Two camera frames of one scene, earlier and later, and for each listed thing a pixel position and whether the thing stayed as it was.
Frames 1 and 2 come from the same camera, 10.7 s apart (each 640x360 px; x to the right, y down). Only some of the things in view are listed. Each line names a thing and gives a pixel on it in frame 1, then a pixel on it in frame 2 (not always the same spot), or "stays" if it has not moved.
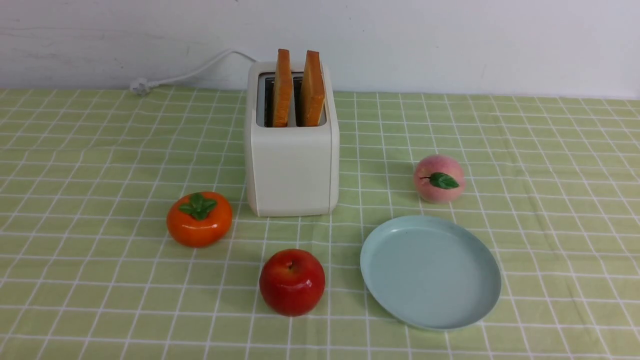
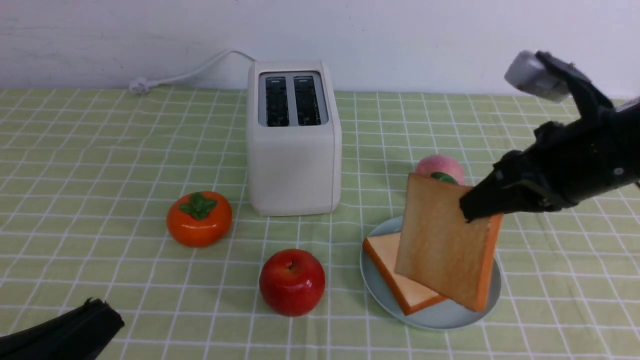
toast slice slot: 283,90 → 438,249
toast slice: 312,94 → 410,296
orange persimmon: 199,219 stays
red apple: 292,282 stays
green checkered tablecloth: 89,270 stays
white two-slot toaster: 293,170 stays
